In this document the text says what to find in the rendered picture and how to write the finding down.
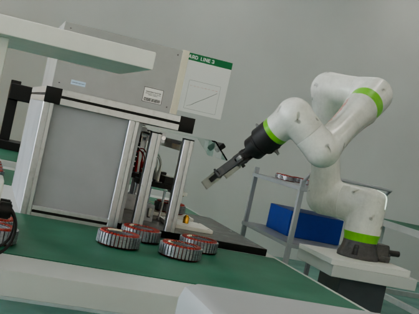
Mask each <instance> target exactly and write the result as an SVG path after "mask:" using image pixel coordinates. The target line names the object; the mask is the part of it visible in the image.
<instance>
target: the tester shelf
mask: <svg viewBox="0 0 419 314"><path fill-rule="evenodd" d="M30 99H32V100H39V101H43V102H49V103H54V104H57V105H63V106H67V107H72V108H77V109H80V110H85V111H89V112H94V113H99V114H103V115H108V116H111V117H117V118H122V119H126V120H131V121H136V122H140V123H143V124H144V125H150V126H156V127H160V128H166V129H169V130H175V131H181V132H184V133H190V134H193V129H194V125H195V120H196V119H194V118H188V117H183V116H179V115H174V114H171V113H166V112H161V111H158V110H152V109H149V108H144V107H139V106H136V105H131V104H127V103H122V102H117V101H113V100H108V99H105V98H100V97H95V96H91V95H86V94H83V93H78V92H73V91H70V90H64V89H61V88H56V87H51V86H48V85H47V86H41V87H33V88H32V92H31V97H30Z"/></svg>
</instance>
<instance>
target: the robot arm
mask: <svg viewBox="0 0 419 314"><path fill-rule="evenodd" d="M311 98H312V108H311V106H310V105H309V104H308V103H307V102H306V101H305V100H303V99H301V98H297V97H292V98H288V99H286V100H284V101H283V102H282V103H281V104H280V105H279V106H278V107H277V109H276V110H275V111H274V112H273V114H272V115H270V116H269V117H268V118H267V119H265V120H264V121H263V122H262V123H261V124H260V125H258V124H256V128H255V129H254V130H253V131H252V132H251V136H249V137H248V138H247V139H245V141H244V146H245V148H244V149H243V150H241V151H239V153H237V154H236V155H234V156H233V157H232V158H231V159H230V160H229V161H227V162H226V163H225V164H224V165H222V166H220V167H219V168H218V169H214V172H213V173H211V174H210V175H209V176H208V177H207V178H205V179H204V180H203V181H202V182H201V183H202V184H203V186H204V187H205V188H206V189H208V188H210V187H211V186H212V185H213V184H214V183H216V182H217V181H219V180H220V179H221V178H222V176H223V175H224V177H225V178H226V179H227V178H229V177H230V176H231V175H232V174H234V173H235V172H236V171H237V170H238V169H240V168H241V166H242V168H244V167H245V164H246V163H247V162H248V161H249V160H251V159H253V158H255V159H261V158H262V157H263V156H264V155H266V154H271V153H276V154H277V155H279V154H280V153H279V152H278V149H279V148H280V147H281V146H282V145H283V144H284V143H285V142H287V141H288V140H292V141H293V142H294V143H295V144H296V145H297V147H298V148H299V149H300V150H301V151H302V153H303V155H304V156H305V157H306V159H307V160H308V162H310V164H311V173H310V178H309V185H308V189H307V196H306V199H307V203H308V205H309V207H310V208H311V209H312V210H313V211H314V212H316V213H318V214H322V215H325V216H330V217H335V218H338V219H343V220H344V221H345V226H344V238H343V241H342V243H341V245H340V246H339V248H338V249H337V254H339V255H343V256H345V257H350V258H353V259H358V260H364V261H368V262H378V261H381V262H386V263H389V262H390V257H391V256H392V257H399V256H400V252H399V251H394V250H390V247H389V246H388V245H385V244H381V243H378V240H379V238H380V235H381V231H382V226H383V220H384V217H385V211H386V206H387V196H386V195H385V194H384V193H382V192H381V191H378V190H376V189H372V188H366V187H362V186H357V185H353V184H347V183H343V182H342V181H341V178H340V155H341V154H342V152H343V150H344V149H345V147H346V146H347V145H348V144H349V143H350V142H351V141H352V139H353V138H354V137H355V136H356V135H358V134H359V133H360V132H361V131H362V130H363V129H365V128H366V127H368V126H369V125H371V124H372V123H373V122H374V121H375V120H376V119H377V118H378V117H379V116H380V115H381V114H382V113H383V112H384V111H385V110H386V109H387V108H388V107H389V106H390V104H391V102H392V99H393V91H392V88H391V86H390V84H389V83H388V82H387V81H386V80H384V79H382V78H378V77H356V76H351V75H344V74H338V73H335V72H324V73H322V74H320V75H318V76H317V77H316V78H315V79H314V81H313V82H312V85H311Z"/></svg>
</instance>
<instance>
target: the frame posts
mask: <svg viewBox="0 0 419 314"><path fill-rule="evenodd" d="M147 132H149V133H150V137H149V141H145V140H144V139H145V137H142V138H141V142H140V146H139V149H140V148H143V149H145V151H146V152H145V151H144V150H143V149H140V150H141V151H143V153H144V155H145V160H144V156H143V160H144V164H143V169H142V174H141V178H140V183H139V184H137V185H136V188H135V193H137V197H136V201H135V206H134V210H133V215H132V220H131V223H134V224H140V225H143V220H144V216H145V211H146V207H147V202H148V197H149V193H150V188H151V185H152V179H153V174H154V170H155V165H156V161H157V156H158V151H159V147H160V142H161V137H162V133H158V132H155V131H151V130H147ZM193 145H194V140H190V139H186V138H183V139H182V142H181V148H180V154H179V157H178V162H177V166H176V171H175V176H174V180H173V185H172V189H171V194H170V199H169V202H168V208H167V211H166V216H165V222H164V225H163V230H164V231H166V232H172V233H174V232H175V227H176V222H177V219H178V213H179V210H180V204H181V199H182V195H183V190H184V187H185V181H186V176H187V172H188V167H189V164H190V159H191V153H192V150H193ZM141 151H139V157H138V167H137V172H139V170H140V162H141V160H142V153H141Z"/></svg>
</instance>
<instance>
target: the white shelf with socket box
mask: <svg viewBox="0 0 419 314"><path fill-rule="evenodd" d="M7 48H11V49H16V50H21V51H24V52H29V53H32V54H37V55H42V56H45V57H50V58H53V59H58V60H63V61H66V62H71V63H74V64H79V65H84V66H87V67H92V68H95V69H100V70H105V71H108V72H113V73H116V74H126V73H132V72H141V71H146V70H153V65H154V62H155V57H156V53H155V52H152V51H149V50H144V49H139V48H136V47H132V46H129V45H124V44H119V43H116V42H112V41H109V40H104V39H99V38H96V37H92V36H87V35H84V34H79V33H76V32H72V31H67V30H64V29H59V28H56V27H51V26H47V25H43V24H39V23H36V22H31V21H27V20H23V19H19V18H16V17H11V16H7V15H4V14H0V82H1V77H2V71H3V68H4V62H5V59H6V53H7ZM3 186H4V178H3V175H0V218H1V219H8V218H10V216H11V215H12V217H13V225H12V229H11V233H10V235H9V236H8V238H7V239H6V240H5V241H4V242H3V243H1V244H0V247H2V246H4V245H5V244H6V243H8V244H7V245H6V246H5V248H3V249H2V250H0V254H1V253H3V252H5V251H6V250H7V249H8V248H9V247H10V245H11V244H12V242H13V240H14V238H15V235H16V231H17V218H16V214H15V212H14V210H13V208H12V201H11V200H10V199H3V198H1V194H2V189H3ZM8 241H9V242H8Z"/></svg>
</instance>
